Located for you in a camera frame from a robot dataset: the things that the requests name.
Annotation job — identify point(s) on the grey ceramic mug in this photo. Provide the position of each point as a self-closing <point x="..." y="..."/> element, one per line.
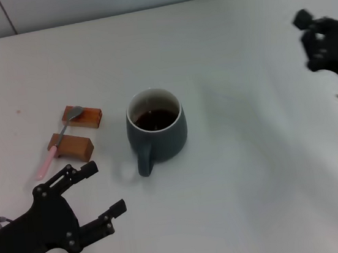
<point x="164" y="142"/>

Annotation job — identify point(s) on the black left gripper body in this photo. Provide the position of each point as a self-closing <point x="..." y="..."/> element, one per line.
<point x="39" y="228"/>

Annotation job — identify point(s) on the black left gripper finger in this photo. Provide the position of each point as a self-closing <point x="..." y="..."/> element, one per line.
<point x="67" y="177"/>
<point x="95" y="231"/>

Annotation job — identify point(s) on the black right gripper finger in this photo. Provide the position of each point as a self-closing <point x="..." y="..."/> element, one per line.
<point x="303" y="19"/>
<point x="320" y="55"/>

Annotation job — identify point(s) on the brown arched wooden block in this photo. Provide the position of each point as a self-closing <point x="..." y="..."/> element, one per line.
<point x="74" y="145"/>

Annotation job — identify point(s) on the glossy orange wooden block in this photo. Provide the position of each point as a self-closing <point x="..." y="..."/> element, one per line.
<point x="89" y="116"/>

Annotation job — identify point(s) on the dark coffee liquid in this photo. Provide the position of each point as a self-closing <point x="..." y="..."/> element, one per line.
<point x="156" y="120"/>

